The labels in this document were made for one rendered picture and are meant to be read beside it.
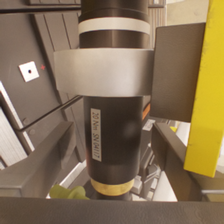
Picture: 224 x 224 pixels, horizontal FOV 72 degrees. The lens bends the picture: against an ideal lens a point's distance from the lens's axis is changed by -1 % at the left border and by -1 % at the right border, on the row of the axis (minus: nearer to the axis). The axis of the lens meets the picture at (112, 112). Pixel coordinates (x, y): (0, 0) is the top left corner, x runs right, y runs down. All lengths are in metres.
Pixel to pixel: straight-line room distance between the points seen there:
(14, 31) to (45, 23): 0.04
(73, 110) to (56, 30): 0.13
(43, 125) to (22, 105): 0.05
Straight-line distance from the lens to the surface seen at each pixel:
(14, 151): 0.27
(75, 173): 0.38
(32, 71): 0.25
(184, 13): 4.46
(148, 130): 0.56
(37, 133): 0.27
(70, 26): 0.30
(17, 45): 0.25
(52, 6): 0.29
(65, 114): 0.29
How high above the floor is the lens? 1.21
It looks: 30 degrees down
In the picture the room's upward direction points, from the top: 100 degrees clockwise
